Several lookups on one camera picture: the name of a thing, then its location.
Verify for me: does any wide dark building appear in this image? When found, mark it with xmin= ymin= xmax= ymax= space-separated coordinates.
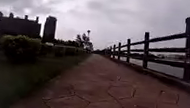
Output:
xmin=0 ymin=11 xmax=43 ymax=41

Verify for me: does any lamp post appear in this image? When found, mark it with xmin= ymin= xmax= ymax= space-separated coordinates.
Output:
xmin=84 ymin=29 xmax=91 ymax=51

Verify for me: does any red stone paved path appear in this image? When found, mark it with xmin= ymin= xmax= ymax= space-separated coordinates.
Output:
xmin=8 ymin=45 xmax=190 ymax=108

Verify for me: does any group of trees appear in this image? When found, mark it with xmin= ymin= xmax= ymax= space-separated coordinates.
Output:
xmin=52 ymin=30 xmax=96 ymax=54

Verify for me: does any dark wooden rail fence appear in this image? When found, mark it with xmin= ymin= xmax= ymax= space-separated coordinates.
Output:
xmin=92 ymin=7 xmax=190 ymax=83

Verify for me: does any tall dark tower building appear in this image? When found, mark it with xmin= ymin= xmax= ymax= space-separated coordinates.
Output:
xmin=42 ymin=15 xmax=58 ymax=44

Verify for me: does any grass strip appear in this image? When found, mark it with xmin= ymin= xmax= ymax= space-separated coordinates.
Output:
xmin=0 ymin=45 xmax=91 ymax=108

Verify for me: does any grey water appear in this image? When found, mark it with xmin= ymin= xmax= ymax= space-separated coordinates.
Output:
xmin=110 ymin=54 xmax=190 ymax=85

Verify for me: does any green hedge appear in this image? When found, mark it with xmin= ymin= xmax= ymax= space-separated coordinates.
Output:
xmin=0 ymin=32 xmax=91 ymax=69

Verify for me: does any concrete kerb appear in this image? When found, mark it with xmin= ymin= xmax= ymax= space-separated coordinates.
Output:
xmin=100 ymin=54 xmax=190 ymax=97

